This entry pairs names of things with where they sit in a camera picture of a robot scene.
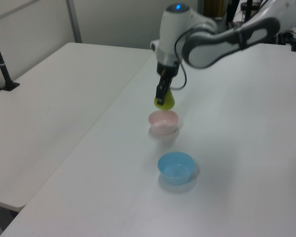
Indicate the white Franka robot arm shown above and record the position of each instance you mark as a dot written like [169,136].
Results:
[170,29]

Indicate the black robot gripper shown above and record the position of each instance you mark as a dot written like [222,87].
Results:
[167,69]

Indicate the white side table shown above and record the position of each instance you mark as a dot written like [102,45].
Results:
[51,111]

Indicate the blue plastic bowl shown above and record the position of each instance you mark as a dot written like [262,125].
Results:
[176,170]

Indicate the black monitor stand pole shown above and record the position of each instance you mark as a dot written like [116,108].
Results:
[248,10]

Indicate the green pear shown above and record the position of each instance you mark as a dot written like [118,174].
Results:
[169,102]

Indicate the black camera stand pole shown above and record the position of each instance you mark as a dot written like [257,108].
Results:
[1,64]

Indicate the pink plastic bowl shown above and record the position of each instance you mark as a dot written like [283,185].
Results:
[163,123]

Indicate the grey metal partition post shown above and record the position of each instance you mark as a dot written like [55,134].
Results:
[74,21]

